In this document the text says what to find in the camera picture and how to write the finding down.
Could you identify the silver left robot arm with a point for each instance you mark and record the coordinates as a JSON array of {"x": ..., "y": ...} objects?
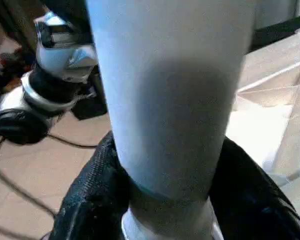
[{"x": 50, "y": 80}]

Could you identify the white plastic table leg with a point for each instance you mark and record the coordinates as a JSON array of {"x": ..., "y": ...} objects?
[{"x": 170, "y": 100}]

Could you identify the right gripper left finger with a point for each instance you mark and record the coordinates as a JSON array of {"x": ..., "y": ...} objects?
[{"x": 92, "y": 200}]

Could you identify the white plastic table top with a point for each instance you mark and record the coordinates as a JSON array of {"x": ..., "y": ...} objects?
[{"x": 275, "y": 110}]

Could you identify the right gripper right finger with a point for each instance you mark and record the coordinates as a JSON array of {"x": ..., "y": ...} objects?
[{"x": 255, "y": 200}]

